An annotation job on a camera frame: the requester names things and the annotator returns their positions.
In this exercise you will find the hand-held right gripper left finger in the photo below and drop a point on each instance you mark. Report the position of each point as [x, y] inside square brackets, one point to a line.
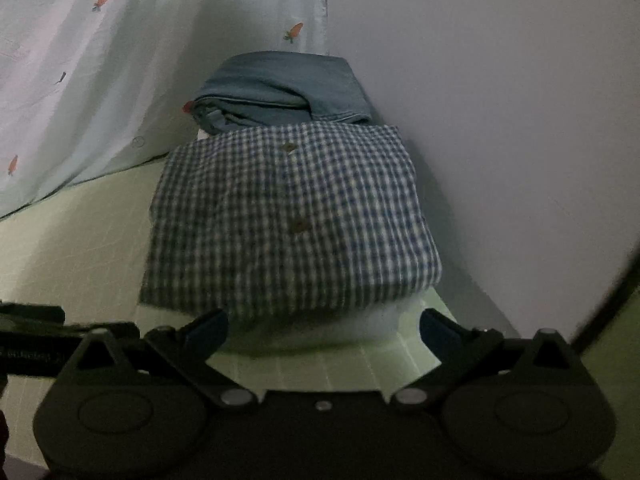
[210, 334]

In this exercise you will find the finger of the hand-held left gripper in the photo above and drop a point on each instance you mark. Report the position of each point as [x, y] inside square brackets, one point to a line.
[125, 331]

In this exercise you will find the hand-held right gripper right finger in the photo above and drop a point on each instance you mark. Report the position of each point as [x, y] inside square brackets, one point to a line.
[441, 336]

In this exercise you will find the blue checked shirt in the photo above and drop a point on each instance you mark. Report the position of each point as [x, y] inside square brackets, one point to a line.
[290, 240]

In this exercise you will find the green grid bed sheet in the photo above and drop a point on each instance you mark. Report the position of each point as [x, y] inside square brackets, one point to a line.
[75, 250]

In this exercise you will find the white folded garment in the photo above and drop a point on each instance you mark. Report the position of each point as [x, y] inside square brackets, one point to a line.
[325, 330]

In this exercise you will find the carrot print quilt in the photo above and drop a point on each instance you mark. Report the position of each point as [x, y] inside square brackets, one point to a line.
[100, 85]

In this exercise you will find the folded blue jeans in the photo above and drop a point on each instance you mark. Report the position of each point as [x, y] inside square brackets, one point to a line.
[280, 85]

